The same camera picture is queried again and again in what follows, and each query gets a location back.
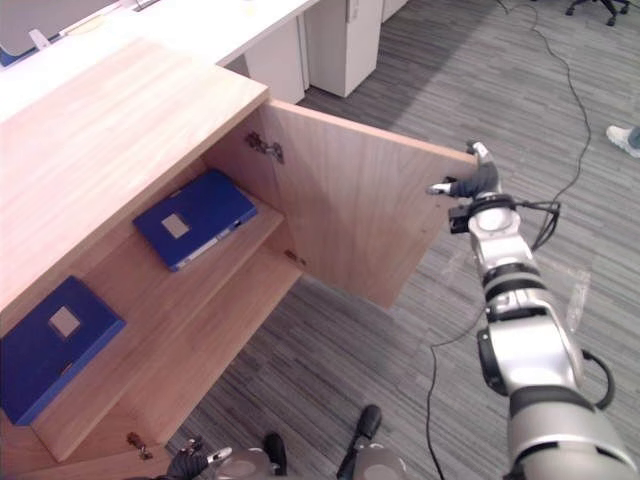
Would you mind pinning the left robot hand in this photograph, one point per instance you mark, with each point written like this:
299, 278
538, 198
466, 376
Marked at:
192, 460

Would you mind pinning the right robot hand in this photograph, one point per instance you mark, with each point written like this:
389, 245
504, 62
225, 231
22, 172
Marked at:
481, 176

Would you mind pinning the wooden cabinet door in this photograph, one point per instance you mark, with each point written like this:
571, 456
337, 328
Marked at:
350, 200

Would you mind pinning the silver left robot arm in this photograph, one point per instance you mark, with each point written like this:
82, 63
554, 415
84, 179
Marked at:
245, 465

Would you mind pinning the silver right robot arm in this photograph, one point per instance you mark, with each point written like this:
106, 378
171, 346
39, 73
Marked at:
530, 330

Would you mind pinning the metal door hinge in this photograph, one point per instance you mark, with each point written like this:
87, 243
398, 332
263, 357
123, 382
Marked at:
295, 257
140, 445
266, 146

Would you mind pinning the blue folder with label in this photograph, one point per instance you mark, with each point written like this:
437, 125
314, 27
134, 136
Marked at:
197, 219
52, 345

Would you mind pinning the black office chair base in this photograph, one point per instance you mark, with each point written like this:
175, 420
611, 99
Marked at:
597, 7

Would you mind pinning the wooden office cabinet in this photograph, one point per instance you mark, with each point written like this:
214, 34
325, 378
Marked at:
125, 210

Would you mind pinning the white office desk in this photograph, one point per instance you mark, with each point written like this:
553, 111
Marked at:
165, 25

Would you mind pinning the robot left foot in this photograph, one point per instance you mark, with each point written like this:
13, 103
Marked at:
276, 450

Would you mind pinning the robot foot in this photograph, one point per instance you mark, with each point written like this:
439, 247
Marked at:
369, 421
276, 450

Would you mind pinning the person's foot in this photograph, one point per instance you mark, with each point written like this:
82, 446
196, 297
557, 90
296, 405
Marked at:
624, 140

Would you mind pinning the clear tape on floor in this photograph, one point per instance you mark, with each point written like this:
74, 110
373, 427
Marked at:
577, 297

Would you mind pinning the robot right leg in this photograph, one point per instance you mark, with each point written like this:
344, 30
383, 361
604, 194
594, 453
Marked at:
367, 462

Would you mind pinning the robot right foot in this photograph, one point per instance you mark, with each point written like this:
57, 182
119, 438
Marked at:
369, 421

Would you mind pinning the white drawer pedestal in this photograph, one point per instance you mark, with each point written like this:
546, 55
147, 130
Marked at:
342, 42

